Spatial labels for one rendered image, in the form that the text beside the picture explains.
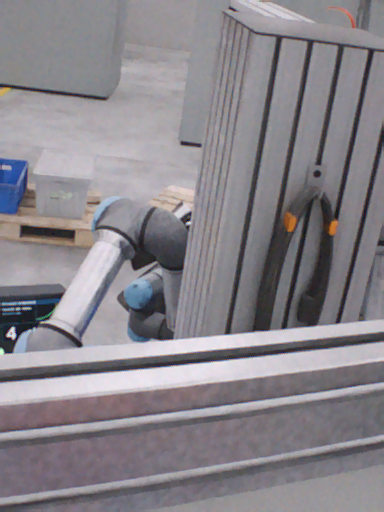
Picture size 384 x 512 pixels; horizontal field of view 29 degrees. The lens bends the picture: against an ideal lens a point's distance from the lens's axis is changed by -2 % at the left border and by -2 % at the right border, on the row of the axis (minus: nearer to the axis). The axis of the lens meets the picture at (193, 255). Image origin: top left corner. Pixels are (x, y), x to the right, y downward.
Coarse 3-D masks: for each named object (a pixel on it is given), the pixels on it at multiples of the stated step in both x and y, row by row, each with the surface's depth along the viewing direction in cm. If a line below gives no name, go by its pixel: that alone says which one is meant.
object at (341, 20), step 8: (328, 8) 271; (336, 8) 270; (320, 16) 273; (328, 16) 271; (336, 16) 269; (344, 16) 268; (352, 16) 272; (336, 24) 270; (344, 24) 269; (352, 24) 269
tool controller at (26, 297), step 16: (0, 288) 188; (16, 288) 189; (32, 288) 190; (48, 288) 190; (64, 288) 191; (0, 304) 181; (16, 304) 182; (32, 304) 184; (48, 304) 185; (0, 320) 181; (16, 320) 183; (32, 320) 185; (0, 336) 182
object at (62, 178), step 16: (48, 160) 531; (64, 160) 558; (80, 160) 540; (48, 176) 502; (64, 176) 504; (80, 176) 508; (48, 192) 509; (64, 192) 510; (80, 192) 511; (48, 208) 515; (64, 208) 516; (80, 208) 517
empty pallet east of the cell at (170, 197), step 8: (168, 192) 600; (176, 192) 603; (184, 192) 605; (192, 192) 607; (152, 200) 577; (160, 200) 581; (168, 200) 582; (176, 200) 585; (184, 200) 588; (192, 200) 590; (168, 208) 566; (192, 208) 574
